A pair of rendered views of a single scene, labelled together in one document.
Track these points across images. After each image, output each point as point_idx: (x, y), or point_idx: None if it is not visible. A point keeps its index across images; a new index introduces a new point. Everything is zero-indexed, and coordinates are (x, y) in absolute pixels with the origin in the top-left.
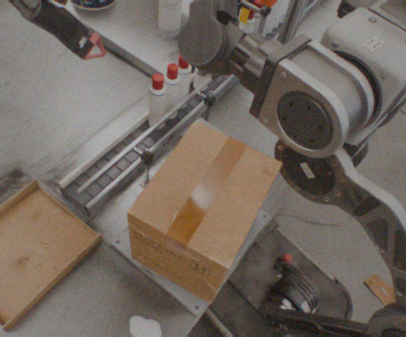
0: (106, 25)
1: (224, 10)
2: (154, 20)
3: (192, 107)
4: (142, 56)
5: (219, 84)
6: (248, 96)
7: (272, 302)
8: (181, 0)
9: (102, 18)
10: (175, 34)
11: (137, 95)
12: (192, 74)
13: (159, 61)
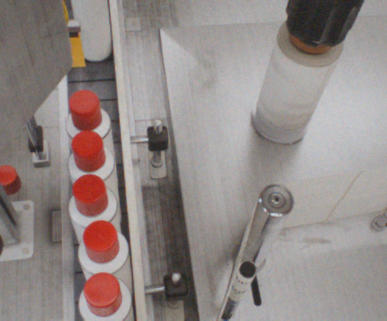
0: (369, 37)
1: None
2: (333, 121)
3: (68, 7)
4: (243, 30)
5: (69, 83)
6: (12, 142)
7: None
8: (274, 63)
9: None
10: (256, 113)
11: (184, 1)
12: (118, 34)
13: (210, 42)
